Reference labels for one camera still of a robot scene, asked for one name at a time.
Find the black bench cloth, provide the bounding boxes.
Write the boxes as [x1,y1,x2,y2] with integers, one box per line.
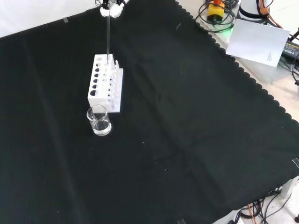
[0,0,299,224]

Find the thin orange floor cable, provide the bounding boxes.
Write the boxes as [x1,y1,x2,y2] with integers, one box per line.
[247,203,257,224]

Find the clear glass rod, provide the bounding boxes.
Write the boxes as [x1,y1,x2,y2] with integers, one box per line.
[106,13,111,64]

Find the black power adapter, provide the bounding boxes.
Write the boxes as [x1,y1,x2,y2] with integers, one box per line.
[281,38,299,63]

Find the clear glass beaker with water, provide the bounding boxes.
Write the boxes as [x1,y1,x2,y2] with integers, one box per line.
[86,105,112,137]

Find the dark looped cable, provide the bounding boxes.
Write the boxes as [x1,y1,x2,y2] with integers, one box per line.
[195,0,237,33]

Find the white test tube rack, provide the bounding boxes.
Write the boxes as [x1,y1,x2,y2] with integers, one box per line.
[87,54,124,113]

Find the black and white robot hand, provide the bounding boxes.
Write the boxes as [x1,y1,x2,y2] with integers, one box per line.
[95,0,129,18]

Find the pale white board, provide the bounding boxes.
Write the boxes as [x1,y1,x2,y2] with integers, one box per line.
[226,18,291,68]

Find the yellow stop button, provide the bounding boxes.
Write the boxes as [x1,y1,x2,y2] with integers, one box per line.
[207,0,226,23]

